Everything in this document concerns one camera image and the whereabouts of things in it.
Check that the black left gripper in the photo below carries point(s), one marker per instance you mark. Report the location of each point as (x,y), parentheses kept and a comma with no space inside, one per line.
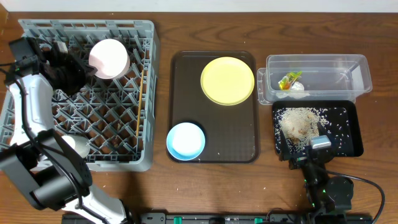
(78,72)

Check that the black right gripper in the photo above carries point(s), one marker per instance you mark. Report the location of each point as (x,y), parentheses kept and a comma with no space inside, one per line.
(285,151)

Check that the leftover rice pile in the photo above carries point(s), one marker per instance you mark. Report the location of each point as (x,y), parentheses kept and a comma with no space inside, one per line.
(299,126)

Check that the pink white bowl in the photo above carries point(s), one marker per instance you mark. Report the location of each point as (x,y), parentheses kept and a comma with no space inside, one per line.
(110,58)

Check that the wooden chopstick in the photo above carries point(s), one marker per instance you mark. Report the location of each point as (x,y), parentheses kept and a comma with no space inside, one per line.
(140,104)

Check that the white tissue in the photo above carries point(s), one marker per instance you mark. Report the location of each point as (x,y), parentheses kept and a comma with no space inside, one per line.
(297,86)

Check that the green orange snack wrapper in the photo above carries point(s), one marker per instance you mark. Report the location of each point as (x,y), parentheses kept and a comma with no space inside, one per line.
(288,80)

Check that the white cup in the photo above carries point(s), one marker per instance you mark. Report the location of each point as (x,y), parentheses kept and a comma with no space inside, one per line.
(79,143)

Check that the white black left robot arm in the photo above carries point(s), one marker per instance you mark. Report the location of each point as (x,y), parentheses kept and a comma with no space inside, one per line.
(46,170)

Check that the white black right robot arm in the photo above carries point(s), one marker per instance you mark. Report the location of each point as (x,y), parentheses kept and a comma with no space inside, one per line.
(330,196)

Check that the black rectangular waste tray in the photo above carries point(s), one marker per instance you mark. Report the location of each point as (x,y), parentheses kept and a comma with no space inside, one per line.
(339,118)

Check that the clear plastic waste bin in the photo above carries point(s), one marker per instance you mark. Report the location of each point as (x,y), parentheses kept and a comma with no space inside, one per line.
(324,76)

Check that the dark brown serving tray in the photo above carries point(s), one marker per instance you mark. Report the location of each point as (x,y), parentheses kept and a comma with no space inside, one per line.
(231,132)

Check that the yellow round plate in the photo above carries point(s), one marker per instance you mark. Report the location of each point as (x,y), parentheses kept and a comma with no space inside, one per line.
(227,81)

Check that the light blue bowl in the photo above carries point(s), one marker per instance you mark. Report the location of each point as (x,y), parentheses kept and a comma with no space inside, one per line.
(185,141)

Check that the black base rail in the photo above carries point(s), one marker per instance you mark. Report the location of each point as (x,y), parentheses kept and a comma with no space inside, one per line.
(283,218)

